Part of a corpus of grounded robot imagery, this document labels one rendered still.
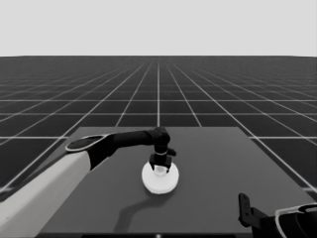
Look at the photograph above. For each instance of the large thick white disc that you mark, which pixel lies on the large thick white disc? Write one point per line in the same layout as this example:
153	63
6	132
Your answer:
158	185

